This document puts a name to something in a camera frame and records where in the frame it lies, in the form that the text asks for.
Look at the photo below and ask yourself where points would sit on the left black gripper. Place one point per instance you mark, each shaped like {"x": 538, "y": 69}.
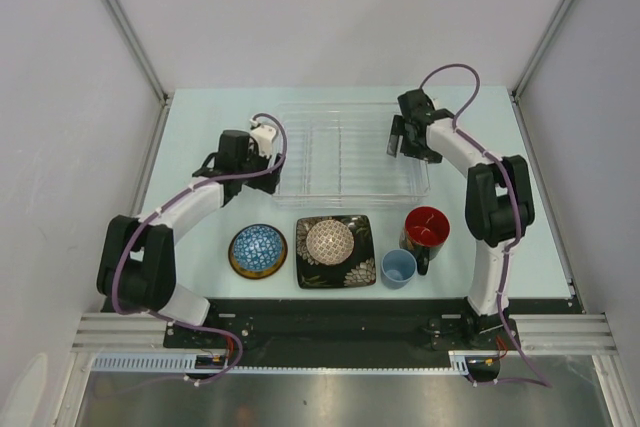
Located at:
{"x": 265, "y": 182}

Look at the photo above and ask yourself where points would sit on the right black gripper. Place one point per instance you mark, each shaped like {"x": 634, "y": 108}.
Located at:
{"x": 401, "y": 128}

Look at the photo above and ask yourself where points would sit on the clear wire dish rack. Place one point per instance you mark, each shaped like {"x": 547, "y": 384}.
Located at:
{"x": 337, "y": 158}

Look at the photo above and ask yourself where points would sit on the blue patterned bowl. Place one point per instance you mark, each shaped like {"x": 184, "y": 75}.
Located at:
{"x": 258, "y": 247}

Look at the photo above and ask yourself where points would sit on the yellow round plate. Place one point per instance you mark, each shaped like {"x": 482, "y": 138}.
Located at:
{"x": 235, "y": 267}

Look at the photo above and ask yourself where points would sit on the red-white patterned bowl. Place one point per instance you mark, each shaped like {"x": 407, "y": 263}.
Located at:
{"x": 330, "y": 242}

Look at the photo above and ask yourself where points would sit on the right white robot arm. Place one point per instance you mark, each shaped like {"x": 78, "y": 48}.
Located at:
{"x": 498, "y": 203}

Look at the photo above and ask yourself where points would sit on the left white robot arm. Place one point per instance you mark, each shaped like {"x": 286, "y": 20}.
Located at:
{"x": 137, "y": 270}

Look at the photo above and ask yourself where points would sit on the red black mug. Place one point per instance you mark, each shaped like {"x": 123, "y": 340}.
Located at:
{"x": 424, "y": 233}

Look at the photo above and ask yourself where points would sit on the light blue cup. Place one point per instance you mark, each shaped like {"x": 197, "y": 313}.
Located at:
{"x": 398, "y": 268}

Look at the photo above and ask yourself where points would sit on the black floral square plate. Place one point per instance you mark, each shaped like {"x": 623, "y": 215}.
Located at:
{"x": 359, "y": 270}

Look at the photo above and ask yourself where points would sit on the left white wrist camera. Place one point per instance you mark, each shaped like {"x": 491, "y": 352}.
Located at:
{"x": 264, "y": 136}

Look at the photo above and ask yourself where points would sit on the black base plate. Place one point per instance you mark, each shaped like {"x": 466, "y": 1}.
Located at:
{"x": 353, "y": 334}

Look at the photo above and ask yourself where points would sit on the grey cable duct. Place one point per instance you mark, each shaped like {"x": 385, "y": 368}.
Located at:
{"x": 193, "y": 364}

